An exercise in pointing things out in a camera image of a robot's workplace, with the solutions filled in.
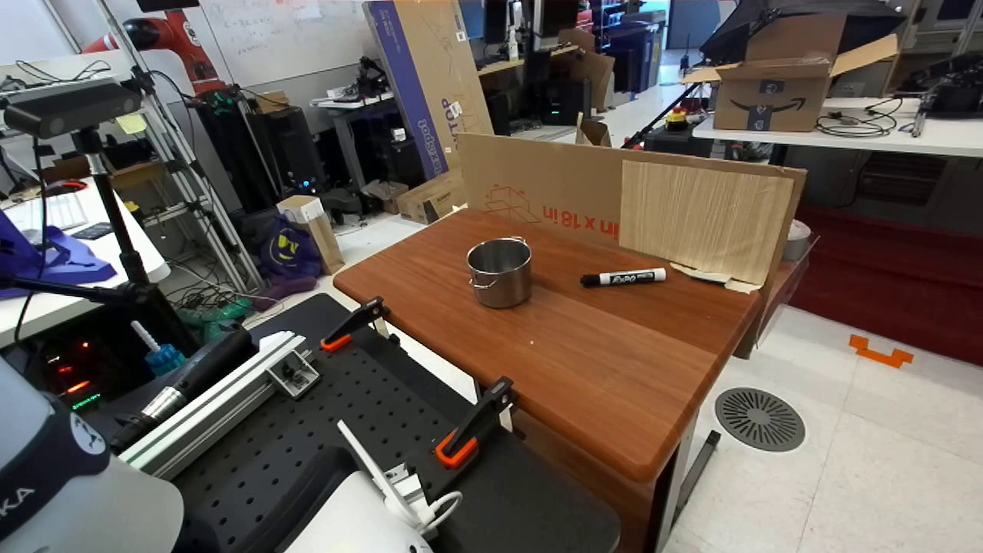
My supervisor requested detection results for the black and white marker pen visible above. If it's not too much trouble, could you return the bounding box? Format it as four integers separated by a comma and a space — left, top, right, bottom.
576, 265, 672, 292

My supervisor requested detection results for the silver metal pot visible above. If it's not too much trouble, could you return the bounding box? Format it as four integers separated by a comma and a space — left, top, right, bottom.
463, 234, 537, 314

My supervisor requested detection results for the brown cardboard panel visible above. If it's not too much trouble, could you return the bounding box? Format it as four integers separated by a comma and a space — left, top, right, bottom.
450, 131, 810, 292

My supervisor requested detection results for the black orange bar clamp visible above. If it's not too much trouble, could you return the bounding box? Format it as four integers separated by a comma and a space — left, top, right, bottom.
429, 376, 519, 472
317, 296, 394, 357

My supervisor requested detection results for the small brown cardboard box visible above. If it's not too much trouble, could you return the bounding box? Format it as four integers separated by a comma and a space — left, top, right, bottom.
273, 191, 346, 276

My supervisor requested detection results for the tall cardboard box blue edge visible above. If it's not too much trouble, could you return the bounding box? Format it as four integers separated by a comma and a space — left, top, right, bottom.
365, 0, 496, 184

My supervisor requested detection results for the slim aluminium extrusion bar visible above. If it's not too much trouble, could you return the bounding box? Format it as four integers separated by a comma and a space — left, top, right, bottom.
335, 413, 433, 511

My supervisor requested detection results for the purple bag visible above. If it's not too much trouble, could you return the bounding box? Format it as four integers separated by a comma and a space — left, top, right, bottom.
236, 207, 324, 285

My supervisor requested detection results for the light wooden slat board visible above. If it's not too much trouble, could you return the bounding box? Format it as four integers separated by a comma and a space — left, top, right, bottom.
614, 156, 799, 285

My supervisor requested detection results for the white paper strip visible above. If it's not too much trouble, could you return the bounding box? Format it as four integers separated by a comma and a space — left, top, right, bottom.
666, 257, 767, 298

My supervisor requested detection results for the black perforated base board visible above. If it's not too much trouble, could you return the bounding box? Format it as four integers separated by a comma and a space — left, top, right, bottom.
100, 288, 622, 553

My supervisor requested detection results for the black metal table leg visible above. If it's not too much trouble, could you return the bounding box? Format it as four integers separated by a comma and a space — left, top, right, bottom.
666, 427, 726, 536

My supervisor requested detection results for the round floor drain grate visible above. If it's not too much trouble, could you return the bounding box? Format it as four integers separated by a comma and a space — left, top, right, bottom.
713, 383, 810, 458

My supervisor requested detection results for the wide aluminium extrusion bar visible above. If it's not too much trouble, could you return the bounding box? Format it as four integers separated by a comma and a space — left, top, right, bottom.
117, 328, 311, 479

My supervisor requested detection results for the open Amazon cardboard box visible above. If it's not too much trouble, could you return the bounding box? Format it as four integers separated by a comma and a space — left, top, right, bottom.
682, 13, 905, 136

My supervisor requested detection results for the black controller with red lights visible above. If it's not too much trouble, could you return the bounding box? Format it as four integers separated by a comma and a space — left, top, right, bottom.
5, 323, 139, 413

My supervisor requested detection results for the blue cloth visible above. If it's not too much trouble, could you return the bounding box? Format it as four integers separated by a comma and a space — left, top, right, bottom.
0, 207, 122, 302

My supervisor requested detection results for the white grey work table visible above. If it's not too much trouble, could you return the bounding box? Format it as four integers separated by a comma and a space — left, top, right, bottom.
689, 96, 983, 161

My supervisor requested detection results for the metal bracket on wide extrusion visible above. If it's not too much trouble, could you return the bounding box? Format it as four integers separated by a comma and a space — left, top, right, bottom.
263, 344, 321, 402

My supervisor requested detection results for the white headset cable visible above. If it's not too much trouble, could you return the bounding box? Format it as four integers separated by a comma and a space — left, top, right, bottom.
411, 484, 468, 536

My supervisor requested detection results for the silver metal shelf frame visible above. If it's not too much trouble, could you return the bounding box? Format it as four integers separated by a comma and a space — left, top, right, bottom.
96, 0, 267, 298

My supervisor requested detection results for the black camera tripod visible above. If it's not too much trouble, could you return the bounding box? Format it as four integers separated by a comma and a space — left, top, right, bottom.
0, 125, 197, 357

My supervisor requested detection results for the black stereo camera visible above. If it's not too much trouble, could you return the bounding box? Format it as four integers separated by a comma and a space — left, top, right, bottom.
0, 78, 148, 142

